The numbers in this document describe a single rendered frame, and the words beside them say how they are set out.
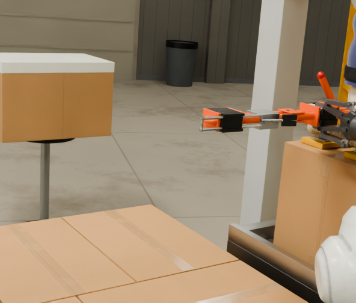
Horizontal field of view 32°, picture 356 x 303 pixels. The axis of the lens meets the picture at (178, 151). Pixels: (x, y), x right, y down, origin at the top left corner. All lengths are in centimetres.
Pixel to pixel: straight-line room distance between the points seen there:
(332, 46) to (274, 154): 807
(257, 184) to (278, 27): 79
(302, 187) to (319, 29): 901
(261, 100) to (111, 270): 142
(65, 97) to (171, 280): 155
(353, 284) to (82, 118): 237
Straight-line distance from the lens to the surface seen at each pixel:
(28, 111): 320
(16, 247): 216
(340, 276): 115
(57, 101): 324
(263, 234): 231
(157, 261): 207
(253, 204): 322
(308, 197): 203
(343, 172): 192
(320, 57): 1105
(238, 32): 1042
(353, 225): 117
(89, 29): 983
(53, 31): 979
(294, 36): 307
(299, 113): 182
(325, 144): 203
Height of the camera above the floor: 140
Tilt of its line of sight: 14 degrees down
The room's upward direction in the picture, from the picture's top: 4 degrees clockwise
